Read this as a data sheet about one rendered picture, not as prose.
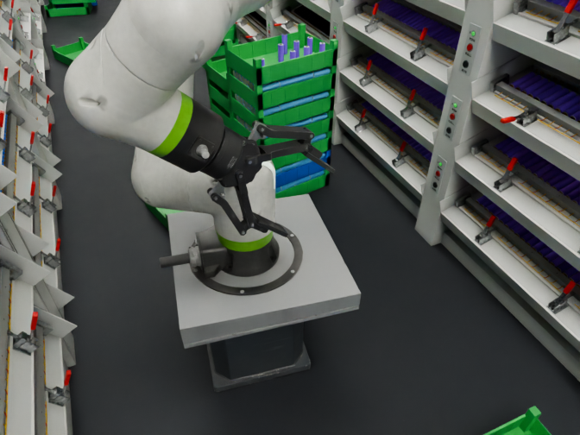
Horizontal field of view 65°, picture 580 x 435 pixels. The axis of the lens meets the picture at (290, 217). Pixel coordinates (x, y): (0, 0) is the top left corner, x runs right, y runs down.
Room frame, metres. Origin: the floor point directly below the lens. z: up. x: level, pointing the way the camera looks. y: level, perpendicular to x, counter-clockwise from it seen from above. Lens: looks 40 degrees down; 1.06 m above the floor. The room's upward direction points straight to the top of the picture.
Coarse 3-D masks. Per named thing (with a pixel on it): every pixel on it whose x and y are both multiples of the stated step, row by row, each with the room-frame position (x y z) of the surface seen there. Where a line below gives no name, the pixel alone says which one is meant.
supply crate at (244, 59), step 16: (304, 32) 1.61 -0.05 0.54; (224, 48) 1.46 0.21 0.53; (240, 48) 1.49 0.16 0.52; (256, 48) 1.52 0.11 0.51; (272, 48) 1.55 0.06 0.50; (288, 48) 1.59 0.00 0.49; (336, 48) 1.46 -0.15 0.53; (240, 64) 1.38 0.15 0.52; (256, 64) 1.30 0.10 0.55; (272, 64) 1.33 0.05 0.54; (288, 64) 1.36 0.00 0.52; (304, 64) 1.39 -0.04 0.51; (320, 64) 1.42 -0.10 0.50; (336, 64) 1.46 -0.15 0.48; (256, 80) 1.30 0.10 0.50; (272, 80) 1.32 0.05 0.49
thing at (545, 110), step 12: (504, 84) 1.10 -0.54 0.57; (516, 96) 1.04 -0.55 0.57; (528, 96) 1.03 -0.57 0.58; (528, 108) 1.01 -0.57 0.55; (540, 108) 0.98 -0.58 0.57; (540, 120) 0.95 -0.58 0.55; (552, 120) 0.94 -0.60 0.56; (564, 120) 0.92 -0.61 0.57; (564, 132) 0.90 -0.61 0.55; (576, 132) 0.88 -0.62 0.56
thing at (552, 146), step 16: (512, 64) 1.15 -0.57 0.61; (528, 64) 1.17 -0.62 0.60; (480, 80) 1.11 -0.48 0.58; (496, 80) 1.12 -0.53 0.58; (512, 80) 1.14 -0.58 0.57; (480, 96) 1.11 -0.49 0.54; (480, 112) 1.09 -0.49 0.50; (496, 112) 1.03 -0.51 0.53; (512, 112) 1.02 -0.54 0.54; (496, 128) 1.03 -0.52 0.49; (512, 128) 0.98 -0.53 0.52; (528, 128) 0.95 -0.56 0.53; (544, 128) 0.94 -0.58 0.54; (528, 144) 0.93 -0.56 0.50; (544, 144) 0.89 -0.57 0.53; (560, 144) 0.87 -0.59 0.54; (576, 144) 0.86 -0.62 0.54; (560, 160) 0.85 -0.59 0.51; (576, 160) 0.82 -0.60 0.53; (576, 176) 0.81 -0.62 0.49
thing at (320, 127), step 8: (232, 112) 1.45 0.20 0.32; (328, 112) 1.45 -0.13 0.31; (232, 120) 1.45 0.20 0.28; (320, 120) 1.43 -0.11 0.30; (328, 120) 1.45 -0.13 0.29; (232, 128) 1.46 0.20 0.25; (240, 128) 1.41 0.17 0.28; (312, 128) 1.41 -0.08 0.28; (320, 128) 1.43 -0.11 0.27; (328, 128) 1.45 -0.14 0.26; (264, 144) 1.31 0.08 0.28
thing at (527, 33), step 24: (504, 0) 1.12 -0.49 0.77; (528, 0) 1.11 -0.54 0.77; (552, 0) 1.10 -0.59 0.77; (576, 0) 0.97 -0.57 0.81; (504, 24) 1.09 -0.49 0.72; (528, 24) 1.06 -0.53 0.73; (552, 24) 1.02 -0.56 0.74; (576, 24) 0.99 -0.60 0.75; (528, 48) 1.01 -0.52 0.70; (552, 48) 0.95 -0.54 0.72; (576, 48) 0.92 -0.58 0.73; (576, 72) 0.90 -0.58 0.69
